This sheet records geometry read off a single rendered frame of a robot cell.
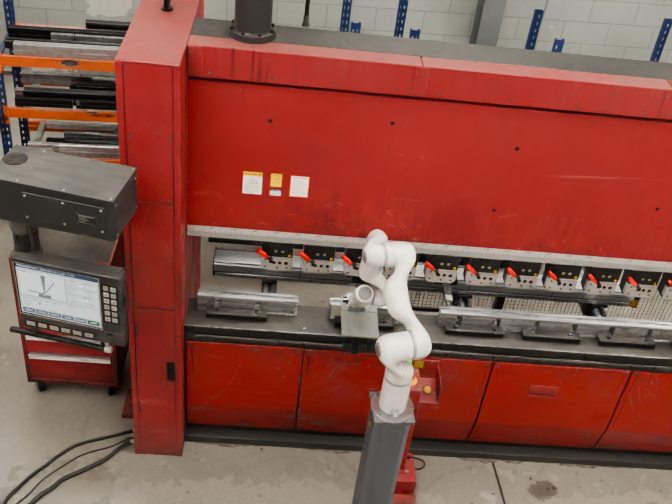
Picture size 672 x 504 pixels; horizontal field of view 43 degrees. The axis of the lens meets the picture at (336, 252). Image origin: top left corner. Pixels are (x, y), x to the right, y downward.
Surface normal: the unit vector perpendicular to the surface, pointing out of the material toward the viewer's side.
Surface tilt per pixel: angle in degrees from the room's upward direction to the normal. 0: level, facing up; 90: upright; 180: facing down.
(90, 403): 0
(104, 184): 0
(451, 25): 90
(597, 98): 90
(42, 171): 0
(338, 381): 90
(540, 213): 90
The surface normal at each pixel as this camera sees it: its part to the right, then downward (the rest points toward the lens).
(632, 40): 0.09, 0.61
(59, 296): -0.18, 0.58
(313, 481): 0.11, -0.79
